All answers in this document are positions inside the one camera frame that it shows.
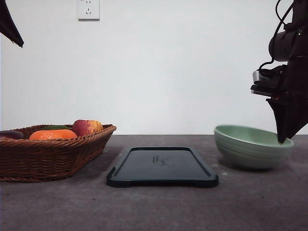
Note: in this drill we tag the brown wicker basket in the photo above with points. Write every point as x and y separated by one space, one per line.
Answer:
27 160

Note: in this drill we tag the dark green avocado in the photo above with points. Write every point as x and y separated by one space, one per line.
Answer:
55 127

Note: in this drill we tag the white wall socket left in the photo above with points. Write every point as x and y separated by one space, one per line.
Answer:
88 11

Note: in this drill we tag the dark rectangular tray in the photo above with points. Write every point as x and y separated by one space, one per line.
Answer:
161 166

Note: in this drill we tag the dark purple eggplant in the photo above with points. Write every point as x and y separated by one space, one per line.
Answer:
10 134

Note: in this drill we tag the red yellow apple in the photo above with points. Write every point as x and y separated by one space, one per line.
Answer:
84 127

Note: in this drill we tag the black cable right side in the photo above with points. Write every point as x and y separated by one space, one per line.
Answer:
282 20

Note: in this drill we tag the orange tangerine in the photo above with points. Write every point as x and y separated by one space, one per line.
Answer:
52 134

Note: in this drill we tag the light green bowl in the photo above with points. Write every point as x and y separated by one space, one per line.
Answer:
249 148

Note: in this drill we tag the black side robot arm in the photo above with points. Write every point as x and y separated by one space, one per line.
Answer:
292 40

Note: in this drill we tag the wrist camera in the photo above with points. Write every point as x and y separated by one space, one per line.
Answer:
271 82

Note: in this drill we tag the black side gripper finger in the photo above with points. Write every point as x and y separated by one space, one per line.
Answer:
8 26

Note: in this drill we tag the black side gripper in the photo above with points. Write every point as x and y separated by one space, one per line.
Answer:
288 86

